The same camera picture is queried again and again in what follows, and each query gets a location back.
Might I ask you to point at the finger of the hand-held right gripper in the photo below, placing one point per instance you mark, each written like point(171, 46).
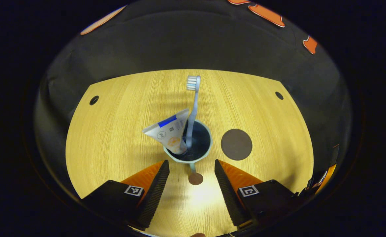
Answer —
point(327, 179)
point(335, 154)

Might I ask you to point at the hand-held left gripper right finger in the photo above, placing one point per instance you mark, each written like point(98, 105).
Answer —
point(227, 194)

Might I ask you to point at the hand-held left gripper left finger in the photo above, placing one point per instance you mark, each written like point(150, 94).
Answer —
point(155, 194)

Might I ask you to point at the dark round coaster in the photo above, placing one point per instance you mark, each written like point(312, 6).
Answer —
point(236, 144)

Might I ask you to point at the white toothpaste tube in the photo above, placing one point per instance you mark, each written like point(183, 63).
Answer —
point(169, 131)

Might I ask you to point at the white toothbrush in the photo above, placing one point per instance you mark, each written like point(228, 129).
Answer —
point(194, 108)

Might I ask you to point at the wooden desktop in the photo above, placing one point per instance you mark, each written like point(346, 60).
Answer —
point(114, 138)

